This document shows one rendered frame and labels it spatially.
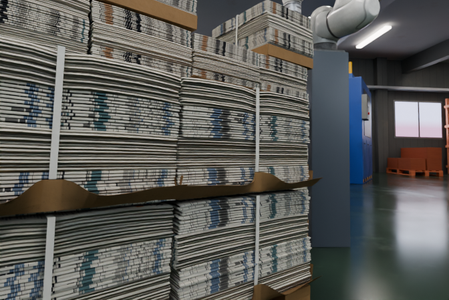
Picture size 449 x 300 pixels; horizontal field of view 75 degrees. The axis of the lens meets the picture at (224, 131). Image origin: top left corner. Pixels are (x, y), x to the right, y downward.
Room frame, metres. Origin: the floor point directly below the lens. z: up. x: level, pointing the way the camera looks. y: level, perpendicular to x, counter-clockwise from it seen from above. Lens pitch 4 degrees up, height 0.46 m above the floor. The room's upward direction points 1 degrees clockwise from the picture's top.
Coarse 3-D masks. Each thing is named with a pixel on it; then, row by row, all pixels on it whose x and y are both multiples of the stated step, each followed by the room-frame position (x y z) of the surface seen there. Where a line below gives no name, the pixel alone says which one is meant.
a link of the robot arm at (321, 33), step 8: (320, 8) 1.52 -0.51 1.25; (328, 8) 1.51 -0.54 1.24; (312, 16) 1.55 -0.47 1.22; (320, 16) 1.50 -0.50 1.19; (312, 24) 1.54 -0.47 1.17; (320, 24) 1.49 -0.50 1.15; (320, 32) 1.50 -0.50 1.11; (328, 32) 1.47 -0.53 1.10; (320, 40) 1.51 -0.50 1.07; (328, 40) 1.51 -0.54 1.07; (336, 40) 1.52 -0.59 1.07
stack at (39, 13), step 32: (0, 0) 0.58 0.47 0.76; (32, 0) 0.61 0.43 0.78; (64, 0) 0.65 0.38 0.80; (0, 32) 0.58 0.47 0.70; (32, 32) 0.61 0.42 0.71; (64, 32) 0.65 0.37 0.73; (96, 32) 0.69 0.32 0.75; (128, 32) 0.74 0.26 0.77; (160, 32) 0.80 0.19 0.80; (160, 64) 0.80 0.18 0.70; (192, 64) 0.87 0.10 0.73; (224, 64) 0.94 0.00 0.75; (256, 64) 1.03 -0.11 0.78; (288, 64) 1.15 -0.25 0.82
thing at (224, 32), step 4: (232, 20) 1.26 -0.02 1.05; (224, 24) 1.30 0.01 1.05; (228, 24) 1.28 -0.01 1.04; (232, 24) 1.26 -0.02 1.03; (216, 28) 1.35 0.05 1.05; (220, 28) 1.33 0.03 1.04; (224, 28) 1.30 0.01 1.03; (228, 28) 1.28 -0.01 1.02; (232, 28) 1.26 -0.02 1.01; (212, 32) 1.37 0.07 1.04; (216, 32) 1.35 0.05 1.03; (220, 32) 1.33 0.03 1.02; (224, 32) 1.29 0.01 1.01; (228, 32) 1.29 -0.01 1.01; (232, 32) 1.26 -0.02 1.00; (212, 36) 1.37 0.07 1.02; (216, 36) 1.34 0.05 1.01; (220, 36) 1.33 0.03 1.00; (224, 36) 1.31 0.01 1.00; (228, 36) 1.28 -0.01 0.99; (232, 36) 1.26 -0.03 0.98; (224, 40) 1.30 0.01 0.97; (228, 40) 1.28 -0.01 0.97; (232, 40) 1.26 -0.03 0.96
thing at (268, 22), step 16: (256, 16) 1.13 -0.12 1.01; (272, 16) 1.10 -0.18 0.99; (288, 16) 1.16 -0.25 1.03; (304, 16) 1.23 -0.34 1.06; (256, 32) 1.14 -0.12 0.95; (272, 32) 1.09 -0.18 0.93; (288, 32) 1.15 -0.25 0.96; (304, 32) 1.21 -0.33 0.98; (288, 48) 1.16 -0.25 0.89; (304, 48) 1.22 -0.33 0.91
